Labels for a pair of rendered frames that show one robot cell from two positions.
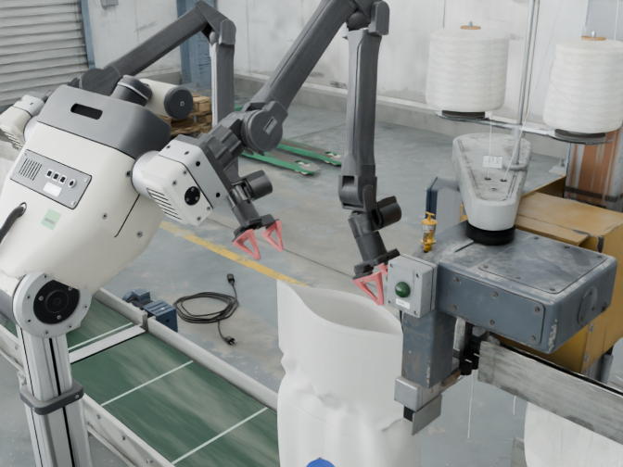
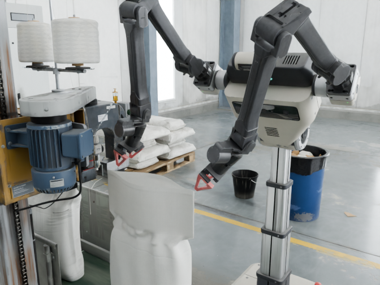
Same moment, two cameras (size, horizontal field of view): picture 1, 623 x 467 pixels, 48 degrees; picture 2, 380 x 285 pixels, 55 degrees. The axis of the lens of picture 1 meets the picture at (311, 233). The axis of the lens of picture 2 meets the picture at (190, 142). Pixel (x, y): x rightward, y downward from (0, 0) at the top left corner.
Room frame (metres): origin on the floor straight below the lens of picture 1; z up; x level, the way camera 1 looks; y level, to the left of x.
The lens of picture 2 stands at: (2.94, -0.13, 1.58)
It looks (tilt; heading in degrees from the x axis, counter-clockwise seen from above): 14 degrees down; 171
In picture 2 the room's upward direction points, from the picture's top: straight up
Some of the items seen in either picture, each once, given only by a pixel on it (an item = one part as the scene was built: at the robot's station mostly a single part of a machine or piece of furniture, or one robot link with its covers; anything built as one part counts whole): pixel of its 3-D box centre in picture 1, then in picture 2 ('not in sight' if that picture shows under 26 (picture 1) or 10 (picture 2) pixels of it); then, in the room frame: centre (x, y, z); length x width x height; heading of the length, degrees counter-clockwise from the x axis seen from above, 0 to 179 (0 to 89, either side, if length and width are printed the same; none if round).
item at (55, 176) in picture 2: not in sight; (52, 155); (1.61, -0.42, 1.21); 0.15 x 0.15 x 0.25
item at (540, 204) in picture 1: (570, 266); (24, 150); (1.42, -0.58, 1.18); 0.34 x 0.25 x 0.31; 135
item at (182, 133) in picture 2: not in sight; (171, 133); (-2.06, 0.38, 0.44); 0.68 x 0.44 x 0.15; 135
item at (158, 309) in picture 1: (144, 311); not in sight; (2.75, 0.74, 0.35); 0.30 x 0.15 x 0.15; 45
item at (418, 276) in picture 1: (411, 284); (123, 111); (1.13, -0.18, 1.28); 0.08 x 0.05 x 0.09; 45
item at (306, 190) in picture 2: not in sight; (300, 182); (-0.22, 1.45, 0.32); 0.51 x 0.48 x 0.65; 135
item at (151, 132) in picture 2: not in sight; (143, 133); (-1.62, -0.02, 0.56); 0.66 x 0.42 x 0.15; 135
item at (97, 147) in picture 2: not in sight; (96, 152); (1.35, -0.30, 1.14); 0.05 x 0.04 x 0.16; 135
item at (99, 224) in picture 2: not in sight; (81, 214); (0.64, -0.49, 0.53); 1.05 x 0.02 x 0.41; 45
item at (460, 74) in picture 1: (466, 69); (76, 42); (1.50, -0.33, 1.61); 0.17 x 0.17 x 0.17
